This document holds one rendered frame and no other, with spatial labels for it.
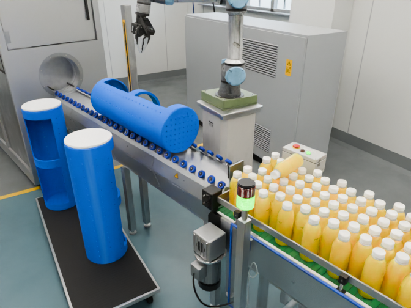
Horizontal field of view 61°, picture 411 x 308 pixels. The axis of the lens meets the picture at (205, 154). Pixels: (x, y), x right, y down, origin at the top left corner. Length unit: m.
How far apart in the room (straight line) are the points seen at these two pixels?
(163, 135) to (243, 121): 0.56
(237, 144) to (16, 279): 1.81
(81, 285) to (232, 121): 1.41
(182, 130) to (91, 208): 0.75
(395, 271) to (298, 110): 2.26
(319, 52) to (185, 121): 1.68
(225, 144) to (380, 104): 2.48
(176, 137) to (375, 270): 1.25
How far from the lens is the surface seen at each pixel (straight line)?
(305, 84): 3.34
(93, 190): 2.24
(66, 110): 3.26
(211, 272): 1.73
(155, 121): 2.03
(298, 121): 3.42
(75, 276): 2.58
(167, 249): 2.85
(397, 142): 4.36
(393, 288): 1.39
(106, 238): 2.45
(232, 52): 2.08
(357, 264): 1.40
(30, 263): 3.03
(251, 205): 1.26
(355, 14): 4.50
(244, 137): 2.32
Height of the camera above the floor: 1.90
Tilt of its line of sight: 27 degrees down
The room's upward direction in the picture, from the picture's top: straight up
